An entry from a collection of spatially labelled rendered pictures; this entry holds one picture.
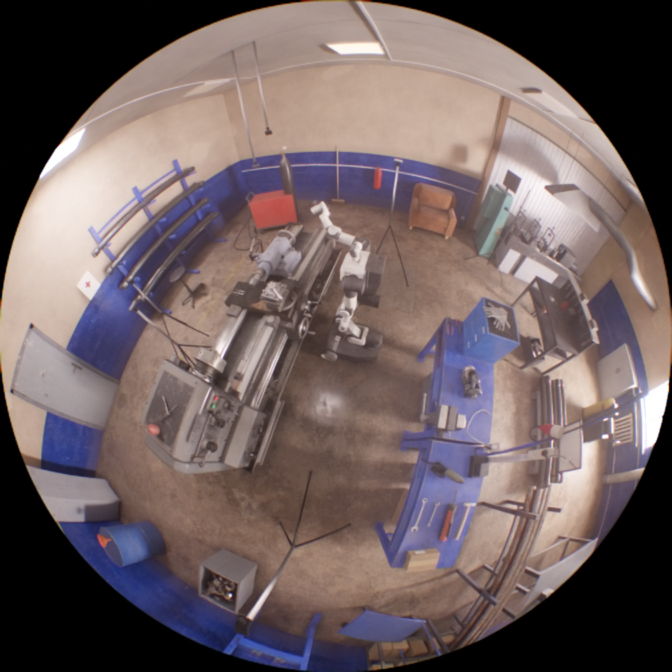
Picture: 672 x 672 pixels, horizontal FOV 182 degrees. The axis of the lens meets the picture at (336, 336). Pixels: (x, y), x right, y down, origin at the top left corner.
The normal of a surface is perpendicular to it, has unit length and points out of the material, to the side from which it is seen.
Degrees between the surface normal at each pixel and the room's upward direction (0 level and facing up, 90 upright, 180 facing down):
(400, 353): 0
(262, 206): 90
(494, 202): 90
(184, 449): 45
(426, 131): 90
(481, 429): 0
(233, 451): 32
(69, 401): 90
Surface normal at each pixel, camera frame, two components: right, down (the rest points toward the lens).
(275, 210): 0.06, 0.88
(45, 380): 0.96, 0.24
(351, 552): -0.04, -0.47
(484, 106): -0.29, 0.85
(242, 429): 0.47, -0.28
